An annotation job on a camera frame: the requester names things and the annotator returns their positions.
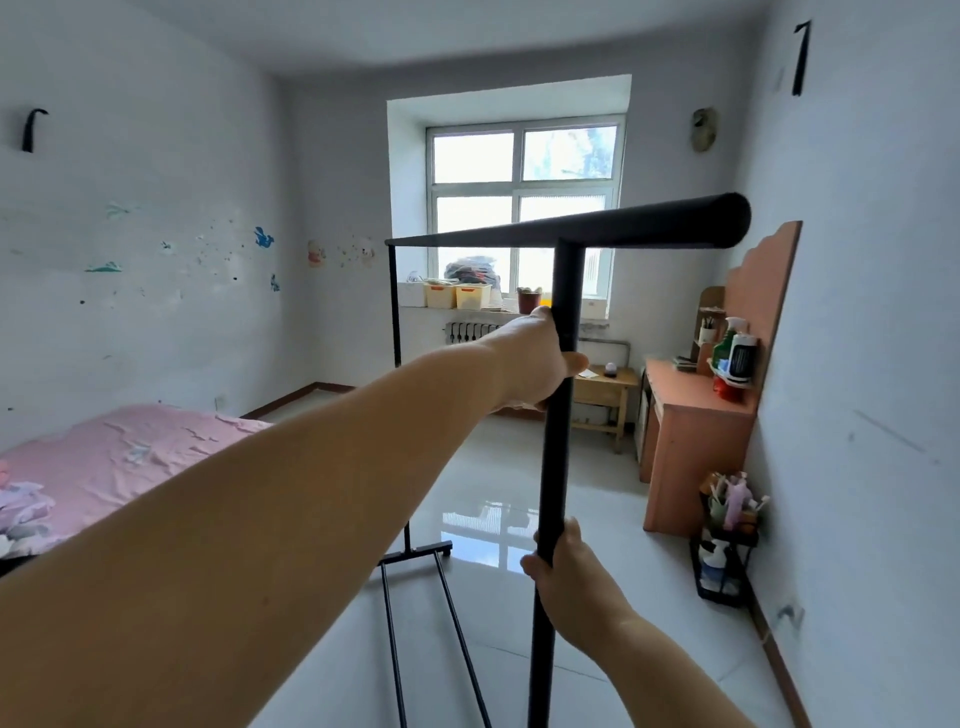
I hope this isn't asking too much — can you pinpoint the pink bottle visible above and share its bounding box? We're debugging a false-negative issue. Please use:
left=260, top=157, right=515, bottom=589
left=723, top=478, right=752, bottom=531

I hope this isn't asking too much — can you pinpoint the black metal clothes rack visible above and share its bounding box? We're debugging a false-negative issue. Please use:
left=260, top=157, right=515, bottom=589
left=378, top=192, right=752, bottom=728

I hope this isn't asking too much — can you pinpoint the black wire storage rack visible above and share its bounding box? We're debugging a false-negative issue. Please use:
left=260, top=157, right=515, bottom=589
left=689, top=472, right=771, bottom=609

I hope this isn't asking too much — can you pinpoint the white spray bottle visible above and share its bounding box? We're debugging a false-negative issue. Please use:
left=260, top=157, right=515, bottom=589
left=700, top=540, right=729, bottom=595

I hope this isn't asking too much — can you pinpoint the white cylindrical heater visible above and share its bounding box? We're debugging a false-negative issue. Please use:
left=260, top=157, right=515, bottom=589
left=726, top=333, right=759, bottom=388

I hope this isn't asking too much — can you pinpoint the small wooden side table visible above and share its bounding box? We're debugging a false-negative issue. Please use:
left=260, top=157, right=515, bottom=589
left=517, top=365, right=641, bottom=455

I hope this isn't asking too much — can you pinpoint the bed with pink sheet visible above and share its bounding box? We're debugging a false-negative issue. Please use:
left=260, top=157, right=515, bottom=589
left=0, top=405, right=275, bottom=575

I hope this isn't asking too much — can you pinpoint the white wall radiator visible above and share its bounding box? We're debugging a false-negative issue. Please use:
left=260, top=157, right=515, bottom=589
left=444, top=321, right=502, bottom=346

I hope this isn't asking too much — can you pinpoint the pile of light clothes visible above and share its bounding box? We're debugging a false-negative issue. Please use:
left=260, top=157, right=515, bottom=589
left=0, top=461, right=58, bottom=560

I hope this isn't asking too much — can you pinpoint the person's right hand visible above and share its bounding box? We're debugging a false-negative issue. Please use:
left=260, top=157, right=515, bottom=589
left=520, top=517, right=640, bottom=663

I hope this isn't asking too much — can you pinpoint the person's right forearm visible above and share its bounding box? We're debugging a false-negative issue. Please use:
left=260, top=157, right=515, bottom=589
left=591, top=616, right=756, bottom=728

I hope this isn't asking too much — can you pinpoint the dark bundled bag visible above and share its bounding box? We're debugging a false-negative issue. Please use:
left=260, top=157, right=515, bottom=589
left=444, top=256, right=502, bottom=289

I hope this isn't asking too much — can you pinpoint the white framed window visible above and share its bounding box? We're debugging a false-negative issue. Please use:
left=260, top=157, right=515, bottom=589
left=425, top=114, right=627, bottom=301

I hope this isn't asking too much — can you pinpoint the person's left hand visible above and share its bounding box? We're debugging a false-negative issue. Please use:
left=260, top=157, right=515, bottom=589
left=486, top=306, right=591, bottom=414

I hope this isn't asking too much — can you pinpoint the person's left forearm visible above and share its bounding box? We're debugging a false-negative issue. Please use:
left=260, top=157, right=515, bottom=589
left=0, top=330, right=505, bottom=728

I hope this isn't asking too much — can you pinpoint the orange wooden desk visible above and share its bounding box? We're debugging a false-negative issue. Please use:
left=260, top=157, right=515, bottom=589
left=637, top=221, right=804, bottom=537

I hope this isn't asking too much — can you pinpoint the grey heating pipe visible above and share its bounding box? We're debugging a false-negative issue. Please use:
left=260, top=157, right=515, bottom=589
left=577, top=337, right=632, bottom=366

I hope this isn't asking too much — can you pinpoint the green spray bottle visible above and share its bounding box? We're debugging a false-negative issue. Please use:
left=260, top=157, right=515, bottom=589
left=711, top=316, right=750, bottom=376

